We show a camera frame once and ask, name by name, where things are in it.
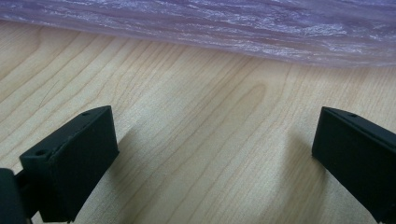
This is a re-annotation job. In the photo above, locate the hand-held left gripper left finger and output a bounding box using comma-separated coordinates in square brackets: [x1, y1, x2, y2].
[19, 105, 120, 224]

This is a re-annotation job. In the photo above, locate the clear plastic bin liner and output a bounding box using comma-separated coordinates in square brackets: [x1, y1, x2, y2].
[0, 0, 396, 69]

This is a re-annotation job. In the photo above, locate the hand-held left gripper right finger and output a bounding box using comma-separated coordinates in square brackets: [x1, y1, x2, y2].
[311, 105, 396, 224]

